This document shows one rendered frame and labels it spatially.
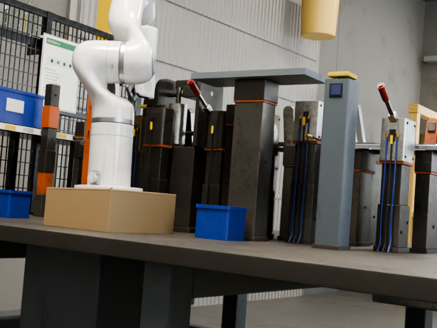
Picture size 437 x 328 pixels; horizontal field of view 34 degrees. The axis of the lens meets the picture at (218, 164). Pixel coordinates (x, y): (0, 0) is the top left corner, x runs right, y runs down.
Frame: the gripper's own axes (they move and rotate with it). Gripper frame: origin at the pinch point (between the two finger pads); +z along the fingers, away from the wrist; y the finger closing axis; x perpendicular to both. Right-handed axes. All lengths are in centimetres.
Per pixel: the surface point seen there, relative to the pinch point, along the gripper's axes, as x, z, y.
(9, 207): 11, 39, -48
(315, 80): -87, -3, -32
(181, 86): -33.6, -4.5, -21.1
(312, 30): 107, -123, 355
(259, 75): -74, -3, -41
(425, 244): -112, 39, -6
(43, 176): 29.0, 27.3, -18.1
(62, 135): 32.2, 10.6, -6.8
